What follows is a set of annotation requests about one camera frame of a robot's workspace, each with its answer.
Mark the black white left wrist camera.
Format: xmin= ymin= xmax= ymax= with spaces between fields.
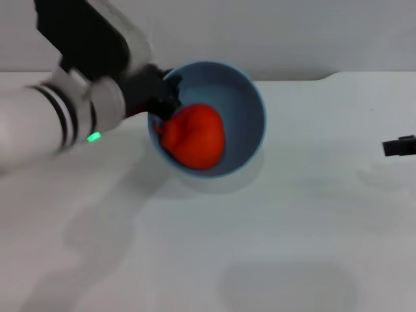
xmin=34 ymin=0 xmax=153 ymax=82

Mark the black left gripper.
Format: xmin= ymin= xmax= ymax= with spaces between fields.
xmin=122 ymin=64 xmax=182 ymax=120

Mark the orange fruit with stem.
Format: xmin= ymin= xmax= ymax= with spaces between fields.
xmin=154 ymin=103 xmax=227 ymax=171

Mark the blue ceramic bowl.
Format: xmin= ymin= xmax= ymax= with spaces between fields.
xmin=147 ymin=60 xmax=267 ymax=179

